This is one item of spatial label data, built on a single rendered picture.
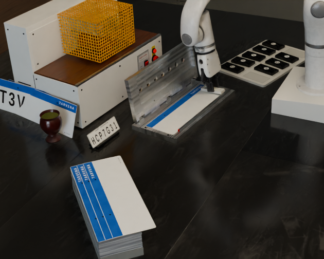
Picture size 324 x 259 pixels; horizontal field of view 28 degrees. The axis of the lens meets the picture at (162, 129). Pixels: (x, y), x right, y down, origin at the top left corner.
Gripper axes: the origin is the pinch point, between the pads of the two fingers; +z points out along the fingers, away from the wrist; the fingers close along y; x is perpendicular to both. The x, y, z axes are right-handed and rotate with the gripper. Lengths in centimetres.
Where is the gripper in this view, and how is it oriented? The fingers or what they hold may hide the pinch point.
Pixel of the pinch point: (212, 85)
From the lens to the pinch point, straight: 268.3
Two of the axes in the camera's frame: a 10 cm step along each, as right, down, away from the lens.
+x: -7.9, -0.9, 6.0
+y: 5.7, -4.5, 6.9
